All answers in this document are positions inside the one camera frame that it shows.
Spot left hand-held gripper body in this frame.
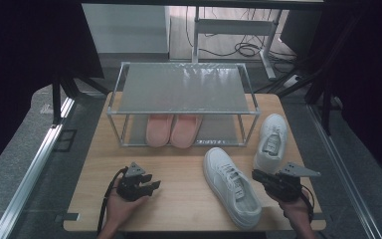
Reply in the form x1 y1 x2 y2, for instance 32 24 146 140
115 161 151 202

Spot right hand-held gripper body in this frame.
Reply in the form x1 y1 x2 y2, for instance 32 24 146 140
263 161 322 203

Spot white lace-up sneaker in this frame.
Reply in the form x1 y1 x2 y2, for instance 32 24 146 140
252 113 288 175
202 146 263 230

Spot pink slide slipper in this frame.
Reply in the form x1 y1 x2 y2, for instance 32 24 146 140
169 114 203 149
144 114 175 148

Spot grey metal shoe rack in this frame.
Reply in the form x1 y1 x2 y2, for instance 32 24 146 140
105 61 262 147

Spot person's right hand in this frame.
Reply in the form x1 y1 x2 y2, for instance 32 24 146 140
271 189 313 223

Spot person's left hand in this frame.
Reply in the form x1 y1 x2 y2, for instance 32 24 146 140
106 186 149 233

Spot black metal stand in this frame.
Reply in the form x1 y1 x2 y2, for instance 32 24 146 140
50 69 111 126
253 13 362 135

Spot white power strip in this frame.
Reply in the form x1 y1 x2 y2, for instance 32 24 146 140
283 74 303 89

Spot dark curtain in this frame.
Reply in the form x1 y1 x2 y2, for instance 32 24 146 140
311 0 382 192
0 0 105 182

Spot black computer case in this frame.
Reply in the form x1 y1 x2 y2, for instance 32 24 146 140
280 9 324 58

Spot white cabinet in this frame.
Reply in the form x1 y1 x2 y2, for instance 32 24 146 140
81 3 171 55

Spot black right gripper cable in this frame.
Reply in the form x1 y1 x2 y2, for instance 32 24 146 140
298 184 315 223

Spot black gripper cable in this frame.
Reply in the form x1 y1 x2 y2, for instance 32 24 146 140
96 166 129 235
298 184 315 223

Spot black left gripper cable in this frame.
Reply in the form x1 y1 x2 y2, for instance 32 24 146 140
96 166 129 235

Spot aluminium floor rail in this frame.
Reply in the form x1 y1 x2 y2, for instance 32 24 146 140
306 104 382 239
0 97 77 239

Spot black cables under desk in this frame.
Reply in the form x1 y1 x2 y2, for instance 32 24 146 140
184 6 299 63

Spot desk with white frame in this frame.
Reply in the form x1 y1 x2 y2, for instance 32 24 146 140
81 0 326 81

